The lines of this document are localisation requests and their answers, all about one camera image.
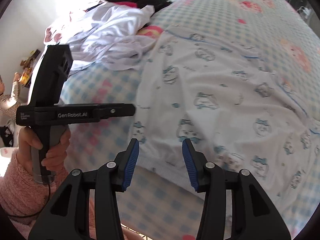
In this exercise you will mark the light pink garment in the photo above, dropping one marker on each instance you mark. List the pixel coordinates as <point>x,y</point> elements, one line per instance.
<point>53,31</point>

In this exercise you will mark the checkered cartoon print blanket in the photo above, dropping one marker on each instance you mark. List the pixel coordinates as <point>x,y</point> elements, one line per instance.
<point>82,85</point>

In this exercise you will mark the black garment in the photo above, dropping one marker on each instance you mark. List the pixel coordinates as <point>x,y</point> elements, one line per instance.
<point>150,1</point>

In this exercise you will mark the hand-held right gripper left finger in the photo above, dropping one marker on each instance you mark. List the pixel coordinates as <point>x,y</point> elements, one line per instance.
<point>131,165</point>

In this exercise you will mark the hot pink cloth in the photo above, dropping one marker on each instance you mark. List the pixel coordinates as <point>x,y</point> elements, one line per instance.
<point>126,3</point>

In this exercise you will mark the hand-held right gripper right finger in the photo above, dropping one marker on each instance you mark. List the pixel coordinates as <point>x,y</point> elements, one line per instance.
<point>188,165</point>

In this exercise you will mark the white cartoon print pajama top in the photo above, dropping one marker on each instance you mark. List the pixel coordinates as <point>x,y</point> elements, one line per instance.
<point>225,92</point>

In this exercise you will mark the person's left forearm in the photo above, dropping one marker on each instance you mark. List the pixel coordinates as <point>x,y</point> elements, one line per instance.
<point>17,192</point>

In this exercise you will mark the white satin garment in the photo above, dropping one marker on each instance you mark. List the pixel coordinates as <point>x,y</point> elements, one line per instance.
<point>112,30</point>

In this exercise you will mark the person's left hand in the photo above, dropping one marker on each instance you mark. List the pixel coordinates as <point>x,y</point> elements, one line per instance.
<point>58,155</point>

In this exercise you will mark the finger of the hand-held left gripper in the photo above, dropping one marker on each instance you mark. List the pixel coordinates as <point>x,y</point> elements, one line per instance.
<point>117,110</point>

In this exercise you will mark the pile of snack packets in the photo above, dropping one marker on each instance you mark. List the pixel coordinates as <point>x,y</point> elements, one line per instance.
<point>27,66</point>

